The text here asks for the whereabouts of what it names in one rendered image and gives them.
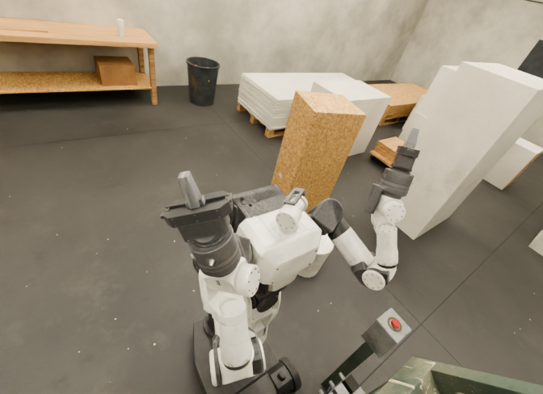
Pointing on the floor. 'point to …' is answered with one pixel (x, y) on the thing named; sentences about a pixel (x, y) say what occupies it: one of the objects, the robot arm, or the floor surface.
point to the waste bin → (202, 80)
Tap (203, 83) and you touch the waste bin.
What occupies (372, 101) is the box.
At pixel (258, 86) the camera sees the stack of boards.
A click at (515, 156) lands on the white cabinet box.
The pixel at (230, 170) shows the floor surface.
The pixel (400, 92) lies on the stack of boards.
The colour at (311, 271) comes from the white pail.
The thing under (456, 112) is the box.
